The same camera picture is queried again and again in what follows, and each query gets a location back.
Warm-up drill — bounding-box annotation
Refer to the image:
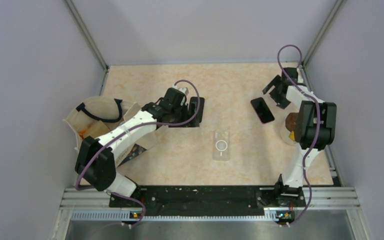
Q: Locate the aluminium frame rail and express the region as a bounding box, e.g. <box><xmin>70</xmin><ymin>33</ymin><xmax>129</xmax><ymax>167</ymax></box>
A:
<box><xmin>60</xmin><ymin>185</ymin><xmax>360</xmax><ymax>224</ymax></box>

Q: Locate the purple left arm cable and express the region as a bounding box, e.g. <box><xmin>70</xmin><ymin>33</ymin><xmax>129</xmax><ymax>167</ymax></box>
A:
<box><xmin>75</xmin><ymin>79</ymin><xmax>201</xmax><ymax>229</ymax></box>

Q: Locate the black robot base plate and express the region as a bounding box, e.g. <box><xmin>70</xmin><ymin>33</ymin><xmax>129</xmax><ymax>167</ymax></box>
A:
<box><xmin>109</xmin><ymin>185</ymin><xmax>306</xmax><ymax>217</ymax></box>

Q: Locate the black phone case with camera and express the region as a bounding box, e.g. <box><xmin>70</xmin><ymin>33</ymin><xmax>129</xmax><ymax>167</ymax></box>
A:
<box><xmin>188</xmin><ymin>96</ymin><xmax>205</xmax><ymax>127</ymax></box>

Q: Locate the brown donut on cup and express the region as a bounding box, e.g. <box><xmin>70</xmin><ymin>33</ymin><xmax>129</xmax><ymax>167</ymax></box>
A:
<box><xmin>279</xmin><ymin>112</ymin><xmax>299</xmax><ymax>146</ymax></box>

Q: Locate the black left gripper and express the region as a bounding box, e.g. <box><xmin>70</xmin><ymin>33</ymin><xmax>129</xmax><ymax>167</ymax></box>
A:
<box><xmin>169</xmin><ymin>101</ymin><xmax>199</xmax><ymax>128</ymax></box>

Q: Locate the clear magsafe phone case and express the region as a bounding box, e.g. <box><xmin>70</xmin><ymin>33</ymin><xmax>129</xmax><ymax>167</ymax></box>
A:
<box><xmin>212</xmin><ymin>131</ymin><xmax>230</xmax><ymax>162</ymax></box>

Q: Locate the beige tote bag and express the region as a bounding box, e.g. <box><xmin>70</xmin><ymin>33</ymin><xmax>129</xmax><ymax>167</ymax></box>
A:
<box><xmin>63</xmin><ymin>96</ymin><xmax>158</xmax><ymax>167</ymax></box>

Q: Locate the purple edged smartphone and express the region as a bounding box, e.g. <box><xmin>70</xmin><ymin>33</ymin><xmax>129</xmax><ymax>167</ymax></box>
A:
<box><xmin>250</xmin><ymin>97</ymin><xmax>275</xmax><ymax>124</ymax></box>

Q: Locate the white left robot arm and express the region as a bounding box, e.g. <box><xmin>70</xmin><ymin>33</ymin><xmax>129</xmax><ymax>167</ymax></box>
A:
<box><xmin>74</xmin><ymin>85</ymin><xmax>197</xmax><ymax>207</ymax></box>

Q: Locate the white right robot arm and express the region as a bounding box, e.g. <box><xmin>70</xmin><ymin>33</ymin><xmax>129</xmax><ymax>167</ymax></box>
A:
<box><xmin>262</xmin><ymin>67</ymin><xmax>337</xmax><ymax>206</ymax></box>

